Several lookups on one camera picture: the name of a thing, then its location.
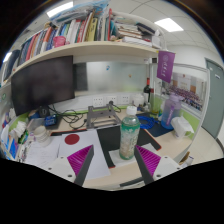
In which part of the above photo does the white tissue pack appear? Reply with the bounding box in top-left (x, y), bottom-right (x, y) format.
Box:
top-left (170, 116), bottom-right (195, 138)

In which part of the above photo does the flat round red coaster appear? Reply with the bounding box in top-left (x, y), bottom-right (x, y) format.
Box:
top-left (64, 133), bottom-right (80, 146)

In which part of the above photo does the black computer monitor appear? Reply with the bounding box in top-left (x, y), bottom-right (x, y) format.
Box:
top-left (10, 55), bottom-right (76, 117)

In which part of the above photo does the coiled blue cable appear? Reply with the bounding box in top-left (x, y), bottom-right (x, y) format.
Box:
top-left (136, 114), bottom-right (156, 131)

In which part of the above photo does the white round jar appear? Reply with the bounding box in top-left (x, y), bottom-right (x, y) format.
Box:
top-left (133, 93), bottom-right (145, 108)

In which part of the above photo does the black desk mat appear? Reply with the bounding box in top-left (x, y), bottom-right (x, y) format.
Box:
top-left (96, 124), bottom-right (163, 169)

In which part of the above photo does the purple hanging pennant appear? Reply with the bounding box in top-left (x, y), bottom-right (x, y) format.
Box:
top-left (156, 50), bottom-right (176, 84)

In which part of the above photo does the large purple water bottle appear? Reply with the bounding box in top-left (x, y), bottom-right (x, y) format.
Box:
top-left (160, 93), bottom-right (183, 130)

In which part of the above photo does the white wall socket row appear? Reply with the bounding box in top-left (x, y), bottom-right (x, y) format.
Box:
top-left (92, 95), bottom-right (131, 108)

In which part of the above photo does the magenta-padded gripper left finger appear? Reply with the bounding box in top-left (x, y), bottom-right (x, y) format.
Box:
top-left (45, 144), bottom-right (95, 187)

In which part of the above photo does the wall shelf with books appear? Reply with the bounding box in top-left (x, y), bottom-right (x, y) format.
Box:
top-left (2, 1), bottom-right (168, 82)

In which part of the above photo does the dark wine bottle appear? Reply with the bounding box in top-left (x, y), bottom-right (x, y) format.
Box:
top-left (143, 77), bottom-right (152, 104)

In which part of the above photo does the white ceramic mug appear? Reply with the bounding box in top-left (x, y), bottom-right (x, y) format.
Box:
top-left (34, 125), bottom-right (52, 148)

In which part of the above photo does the small blue box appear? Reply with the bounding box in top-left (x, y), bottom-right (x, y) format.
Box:
top-left (44, 114), bottom-right (61, 128)

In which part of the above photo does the white paper sheet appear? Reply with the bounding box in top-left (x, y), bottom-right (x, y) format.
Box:
top-left (109, 143), bottom-right (158, 168)
top-left (58, 129), bottom-right (112, 181)
top-left (24, 136), bottom-right (63, 168)

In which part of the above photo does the dark blue mouse pad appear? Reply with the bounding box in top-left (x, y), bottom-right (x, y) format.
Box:
top-left (136, 111), bottom-right (174, 138)

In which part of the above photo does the grey metal laptop stand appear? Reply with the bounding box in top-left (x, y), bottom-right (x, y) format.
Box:
top-left (86, 103), bottom-right (122, 130)

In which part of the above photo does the group photo poster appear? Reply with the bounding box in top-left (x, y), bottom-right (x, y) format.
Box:
top-left (163, 71), bottom-right (208, 113)

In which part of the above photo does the grey door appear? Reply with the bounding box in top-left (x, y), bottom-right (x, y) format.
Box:
top-left (201, 58), bottom-right (224, 139)

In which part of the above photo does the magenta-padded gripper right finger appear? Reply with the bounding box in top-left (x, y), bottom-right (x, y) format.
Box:
top-left (133, 145), bottom-right (183, 186)

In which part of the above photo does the white paper napkin stack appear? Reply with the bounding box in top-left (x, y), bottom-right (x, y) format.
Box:
top-left (11, 120), bottom-right (28, 138)

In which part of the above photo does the green-labelled clear drink bottle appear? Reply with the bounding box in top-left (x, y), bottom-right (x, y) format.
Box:
top-left (118, 105), bottom-right (141, 161)

